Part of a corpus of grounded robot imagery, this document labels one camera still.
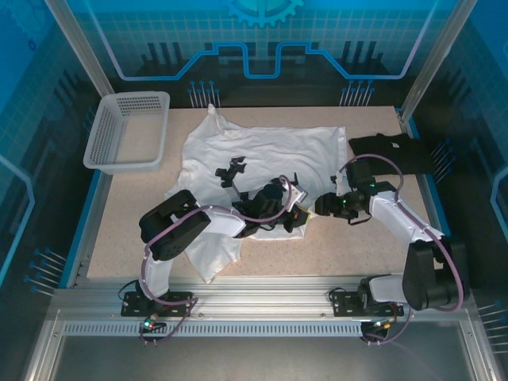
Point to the white t-shirt with black print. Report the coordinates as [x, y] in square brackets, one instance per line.
[278, 143]

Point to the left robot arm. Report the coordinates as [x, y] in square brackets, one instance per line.
[222, 222]

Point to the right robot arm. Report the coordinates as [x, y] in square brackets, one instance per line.
[397, 214]

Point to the black folded t-shirt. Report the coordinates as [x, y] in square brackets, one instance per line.
[409, 158]

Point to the small LED connector board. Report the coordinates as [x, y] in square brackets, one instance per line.
[375, 326]
[150, 323]

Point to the white perforated plastic basket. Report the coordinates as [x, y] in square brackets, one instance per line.
[101, 135]

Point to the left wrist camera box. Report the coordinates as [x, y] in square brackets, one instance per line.
[297, 196]

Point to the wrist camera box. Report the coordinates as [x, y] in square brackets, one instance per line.
[297, 196]
[340, 184]

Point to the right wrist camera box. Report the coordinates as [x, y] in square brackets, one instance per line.
[340, 184]

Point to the aluminium rail beam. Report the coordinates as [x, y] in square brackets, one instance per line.
[258, 295]

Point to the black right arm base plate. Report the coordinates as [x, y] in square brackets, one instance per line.
[345, 305]

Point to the aluminium lower frame panel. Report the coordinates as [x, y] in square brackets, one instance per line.
[258, 361]

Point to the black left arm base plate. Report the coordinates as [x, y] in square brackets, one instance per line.
[174, 309]

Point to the aluminium frame post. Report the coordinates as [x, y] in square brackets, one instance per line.
[441, 39]
[79, 43]

